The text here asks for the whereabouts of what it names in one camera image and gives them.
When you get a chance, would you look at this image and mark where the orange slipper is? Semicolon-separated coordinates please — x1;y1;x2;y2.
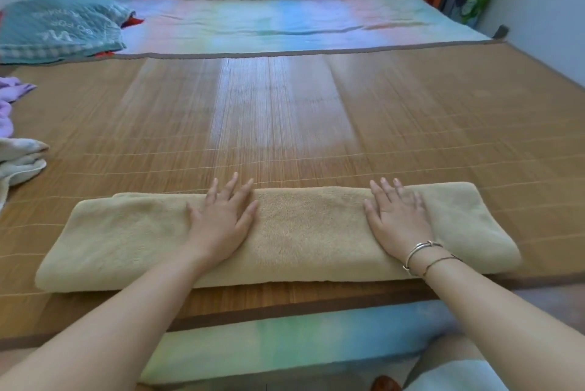
369;374;404;391

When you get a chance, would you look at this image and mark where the person's left forearm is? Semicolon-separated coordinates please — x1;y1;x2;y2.
0;244;216;391

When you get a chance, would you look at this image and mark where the person's left hand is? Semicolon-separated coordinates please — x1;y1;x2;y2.
184;171;261;264

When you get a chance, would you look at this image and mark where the purple towel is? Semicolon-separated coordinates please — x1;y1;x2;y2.
0;76;37;138

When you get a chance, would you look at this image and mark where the person's right hand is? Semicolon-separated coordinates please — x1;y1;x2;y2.
363;177;434;262

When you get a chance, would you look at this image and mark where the red cloth under pillow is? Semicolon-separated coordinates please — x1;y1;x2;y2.
93;15;145;59

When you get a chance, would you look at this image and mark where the person's white garment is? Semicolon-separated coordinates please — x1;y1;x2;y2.
404;358;509;391

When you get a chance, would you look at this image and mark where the silver bangle bracelet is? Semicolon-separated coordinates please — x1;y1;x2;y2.
402;240;444;276

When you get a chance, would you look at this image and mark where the person's right forearm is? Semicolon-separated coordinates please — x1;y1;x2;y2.
404;243;585;391

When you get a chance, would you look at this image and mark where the plain tan towel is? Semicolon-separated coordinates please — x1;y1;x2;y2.
34;181;523;294

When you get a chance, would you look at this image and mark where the beige white patterned towel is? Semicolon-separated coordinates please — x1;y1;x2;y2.
0;137;50;212

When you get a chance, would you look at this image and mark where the brown bamboo sleeping mat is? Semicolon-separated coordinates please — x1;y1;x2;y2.
0;38;585;353

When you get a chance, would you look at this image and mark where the teal quilted pillow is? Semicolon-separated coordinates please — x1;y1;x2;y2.
0;0;134;65

